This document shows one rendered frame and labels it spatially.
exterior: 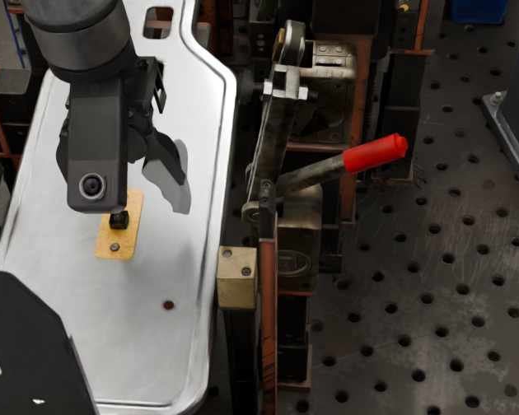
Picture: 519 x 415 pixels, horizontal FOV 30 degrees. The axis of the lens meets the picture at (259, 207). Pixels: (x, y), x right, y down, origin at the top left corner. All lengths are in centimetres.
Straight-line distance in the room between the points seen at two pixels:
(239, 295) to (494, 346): 47
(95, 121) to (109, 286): 19
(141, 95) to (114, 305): 20
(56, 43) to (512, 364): 72
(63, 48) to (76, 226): 25
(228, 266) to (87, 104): 19
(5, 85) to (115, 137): 35
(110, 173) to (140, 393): 20
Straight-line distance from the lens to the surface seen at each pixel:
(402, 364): 121
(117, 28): 77
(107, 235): 95
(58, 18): 74
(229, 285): 84
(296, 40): 96
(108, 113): 80
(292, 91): 76
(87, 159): 80
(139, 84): 85
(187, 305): 90
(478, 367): 122
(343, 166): 84
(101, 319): 90
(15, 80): 112
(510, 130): 142
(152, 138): 83
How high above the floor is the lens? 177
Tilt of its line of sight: 54 degrees down
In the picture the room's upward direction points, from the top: 1 degrees counter-clockwise
